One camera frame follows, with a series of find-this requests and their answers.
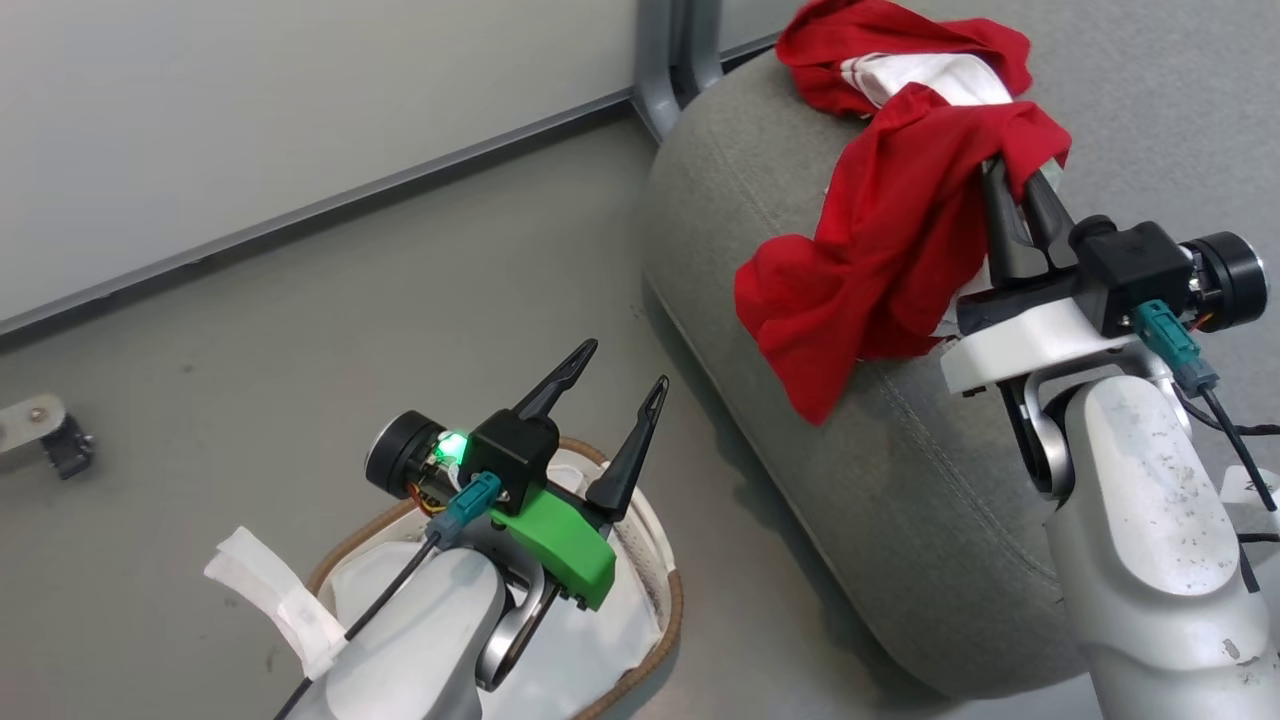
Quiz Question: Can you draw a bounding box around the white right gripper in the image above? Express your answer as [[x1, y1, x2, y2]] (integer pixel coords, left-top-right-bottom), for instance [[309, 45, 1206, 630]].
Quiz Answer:
[[940, 158, 1146, 396]]

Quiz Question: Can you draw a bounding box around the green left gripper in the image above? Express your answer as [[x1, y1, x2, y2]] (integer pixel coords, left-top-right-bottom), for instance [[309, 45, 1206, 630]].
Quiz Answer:
[[488, 338, 670, 612]]

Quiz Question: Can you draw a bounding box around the red and white shirt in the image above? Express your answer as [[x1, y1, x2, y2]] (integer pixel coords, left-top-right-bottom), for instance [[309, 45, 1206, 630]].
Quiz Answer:
[[735, 0, 1073, 426]]

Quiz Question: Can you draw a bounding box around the white garment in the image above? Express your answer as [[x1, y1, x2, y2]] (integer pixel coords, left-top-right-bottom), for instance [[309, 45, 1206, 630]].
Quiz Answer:
[[330, 450, 666, 720]]

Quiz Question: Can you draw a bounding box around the grey fabric sofa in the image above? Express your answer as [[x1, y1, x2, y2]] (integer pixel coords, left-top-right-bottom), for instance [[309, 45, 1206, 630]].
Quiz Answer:
[[640, 0, 1280, 699]]

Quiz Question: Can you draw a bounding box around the white laundry basket brown rim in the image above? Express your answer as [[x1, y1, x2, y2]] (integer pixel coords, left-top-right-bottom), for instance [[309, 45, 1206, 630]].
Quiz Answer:
[[305, 435, 686, 720]]

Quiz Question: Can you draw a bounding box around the black left gripper motor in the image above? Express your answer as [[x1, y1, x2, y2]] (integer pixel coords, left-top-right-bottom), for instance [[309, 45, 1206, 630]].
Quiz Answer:
[[364, 410, 471, 506]]

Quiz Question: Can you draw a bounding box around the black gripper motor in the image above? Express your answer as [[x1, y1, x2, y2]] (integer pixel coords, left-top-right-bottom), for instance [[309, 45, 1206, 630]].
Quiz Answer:
[[1185, 232, 1271, 333], [364, 410, 471, 506]]

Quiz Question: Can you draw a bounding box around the black right gripper motor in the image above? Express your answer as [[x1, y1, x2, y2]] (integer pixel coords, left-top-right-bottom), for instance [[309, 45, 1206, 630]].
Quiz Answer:
[[1185, 232, 1271, 333]]

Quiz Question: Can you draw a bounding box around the black caster wheel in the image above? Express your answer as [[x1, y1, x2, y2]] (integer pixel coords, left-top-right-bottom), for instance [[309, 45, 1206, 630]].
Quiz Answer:
[[40, 412, 97, 481]]

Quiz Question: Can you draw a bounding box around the grey tubular partition foot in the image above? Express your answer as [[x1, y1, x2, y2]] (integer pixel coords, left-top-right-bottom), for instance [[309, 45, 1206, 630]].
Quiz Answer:
[[0, 395, 67, 457]]

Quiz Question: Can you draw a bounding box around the teal left cable connector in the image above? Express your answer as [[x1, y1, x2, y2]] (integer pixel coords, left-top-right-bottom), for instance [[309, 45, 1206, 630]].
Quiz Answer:
[[432, 472, 503, 549]]

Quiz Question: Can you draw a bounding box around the teal cable connector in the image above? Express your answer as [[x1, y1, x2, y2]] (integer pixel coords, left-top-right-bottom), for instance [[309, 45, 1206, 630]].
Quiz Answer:
[[432, 472, 503, 549], [1132, 300, 1221, 396]]

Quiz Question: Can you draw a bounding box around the teal right cable connector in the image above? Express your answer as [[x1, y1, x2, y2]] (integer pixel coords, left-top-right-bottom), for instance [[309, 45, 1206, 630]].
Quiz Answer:
[[1132, 300, 1221, 396]]

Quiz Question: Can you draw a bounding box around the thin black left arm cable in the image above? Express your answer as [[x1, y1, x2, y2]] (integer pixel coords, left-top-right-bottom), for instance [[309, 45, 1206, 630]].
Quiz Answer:
[[272, 535, 441, 720]]

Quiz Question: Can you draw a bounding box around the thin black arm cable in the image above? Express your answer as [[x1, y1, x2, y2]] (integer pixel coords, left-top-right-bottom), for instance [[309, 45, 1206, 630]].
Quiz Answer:
[[1195, 385, 1280, 513], [272, 535, 441, 720]]

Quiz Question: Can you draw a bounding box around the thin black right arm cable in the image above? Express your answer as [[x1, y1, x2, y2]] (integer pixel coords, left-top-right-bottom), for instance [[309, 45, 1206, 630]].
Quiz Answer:
[[1195, 385, 1280, 513]]

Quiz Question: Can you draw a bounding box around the white cable label tape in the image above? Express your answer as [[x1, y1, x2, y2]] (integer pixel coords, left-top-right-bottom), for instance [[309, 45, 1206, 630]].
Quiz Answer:
[[1220, 465, 1280, 541], [204, 526, 349, 683]]

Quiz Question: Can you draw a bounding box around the grey partition bottom rail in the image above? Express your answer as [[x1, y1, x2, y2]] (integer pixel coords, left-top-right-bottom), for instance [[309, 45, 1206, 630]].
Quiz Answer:
[[0, 85, 641, 346]]

